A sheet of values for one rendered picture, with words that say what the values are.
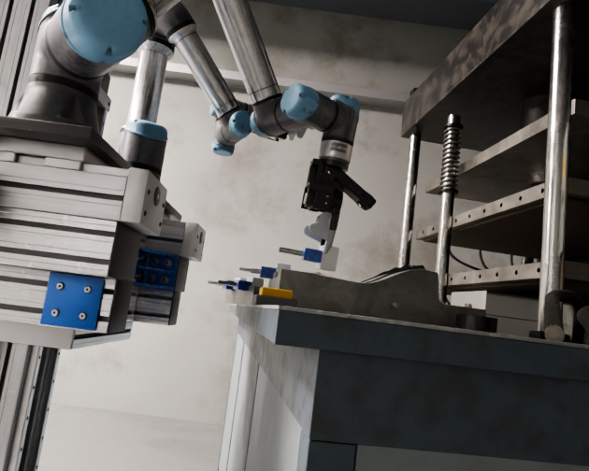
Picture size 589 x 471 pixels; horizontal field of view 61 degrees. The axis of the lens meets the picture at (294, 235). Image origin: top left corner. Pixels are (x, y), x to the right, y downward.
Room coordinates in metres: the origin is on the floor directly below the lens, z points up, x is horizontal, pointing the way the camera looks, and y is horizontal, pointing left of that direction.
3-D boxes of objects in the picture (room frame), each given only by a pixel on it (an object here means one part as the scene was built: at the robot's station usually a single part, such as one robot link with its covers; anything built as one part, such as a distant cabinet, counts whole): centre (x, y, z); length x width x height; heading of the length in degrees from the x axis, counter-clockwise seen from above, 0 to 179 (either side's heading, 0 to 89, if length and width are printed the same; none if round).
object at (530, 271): (2.00, -1.05, 1.02); 1.10 x 0.74 x 0.05; 8
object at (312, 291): (1.28, -0.21, 0.87); 0.50 x 0.26 x 0.14; 98
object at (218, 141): (1.57, 0.26, 1.34); 0.11 x 0.08 x 0.11; 26
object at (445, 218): (2.11, -0.65, 1.10); 0.05 x 0.05 x 1.30
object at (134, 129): (1.35, 0.45, 1.20); 0.13 x 0.12 x 0.14; 26
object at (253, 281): (1.46, 0.14, 0.86); 0.13 x 0.05 x 0.05; 115
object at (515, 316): (1.93, -0.93, 0.87); 0.50 x 0.27 x 0.17; 98
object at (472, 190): (2.00, -1.06, 1.52); 1.10 x 0.70 x 0.05; 8
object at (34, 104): (0.85, 0.44, 1.09); 0.15 x 0.15 x 0.10
